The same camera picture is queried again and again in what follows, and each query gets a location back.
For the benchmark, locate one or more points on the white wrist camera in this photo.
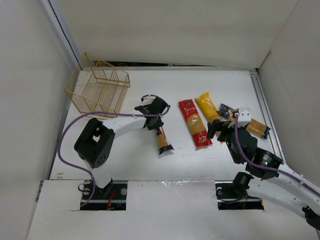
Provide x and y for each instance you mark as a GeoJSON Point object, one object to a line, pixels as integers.
{"type": "Point", "coordinates": [243, 117]}
{"type": "Point", "coordinates": [147, 97]}

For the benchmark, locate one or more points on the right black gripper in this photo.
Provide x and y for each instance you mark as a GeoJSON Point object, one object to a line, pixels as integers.
{"type": "Point", "coordinates": [220, 127]}

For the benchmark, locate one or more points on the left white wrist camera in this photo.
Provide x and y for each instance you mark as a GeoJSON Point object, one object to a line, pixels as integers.
{"type": "Point", "coordinates": [147, 97]}

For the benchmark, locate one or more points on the yellow spaghetti bag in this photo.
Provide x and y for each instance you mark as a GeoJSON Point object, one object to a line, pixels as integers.
{"type": "Point", "coordinates": [207, 107]}

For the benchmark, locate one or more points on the blue patterned spaghetti bag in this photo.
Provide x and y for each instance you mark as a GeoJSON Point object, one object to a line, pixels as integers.
{"type": "Point", "coordinates": [254, 127]}

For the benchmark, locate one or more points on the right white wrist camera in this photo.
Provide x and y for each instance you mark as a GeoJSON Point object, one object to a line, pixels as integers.
{"type": "Point", "coordinates": [243, 117]}

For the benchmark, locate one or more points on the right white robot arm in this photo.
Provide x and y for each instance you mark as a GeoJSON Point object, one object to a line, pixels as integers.
{"type": "Point", "coordinates": [265, 175]}

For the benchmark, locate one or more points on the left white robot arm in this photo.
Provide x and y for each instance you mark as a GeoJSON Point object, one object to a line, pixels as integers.
{"type": "Point", "coordinates": [95, 142]}

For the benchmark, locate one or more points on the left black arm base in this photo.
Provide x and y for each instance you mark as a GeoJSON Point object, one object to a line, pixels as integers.
{"type": "Point", "coordinates": [113, 199]}

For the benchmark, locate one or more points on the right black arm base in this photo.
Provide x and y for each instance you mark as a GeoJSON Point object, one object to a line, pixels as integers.
{"type": "Point", "coordinates": [232, 195]}

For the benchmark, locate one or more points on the yellow wire mesh basket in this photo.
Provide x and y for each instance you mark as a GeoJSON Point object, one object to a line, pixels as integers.
{"type": "Point", "coordinates": [97, 86]}

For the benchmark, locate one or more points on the aluminium rail right edge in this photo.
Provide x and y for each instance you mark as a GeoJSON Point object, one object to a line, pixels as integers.
{"type": "Point", "coordinates": [266, 114]}

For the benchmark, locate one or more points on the red spaghetti bag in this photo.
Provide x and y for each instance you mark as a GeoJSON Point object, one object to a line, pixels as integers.
{"type": "Point", "coordinates": [194, 123]}

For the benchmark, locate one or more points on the navy label spaghetti bag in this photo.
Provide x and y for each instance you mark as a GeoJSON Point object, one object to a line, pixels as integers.
{"type": "Point", "coordinates": [162, 142]}

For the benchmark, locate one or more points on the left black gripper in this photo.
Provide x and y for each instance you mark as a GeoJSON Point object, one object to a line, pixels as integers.
{"type": "Point", "coordinates": [155, 122]}

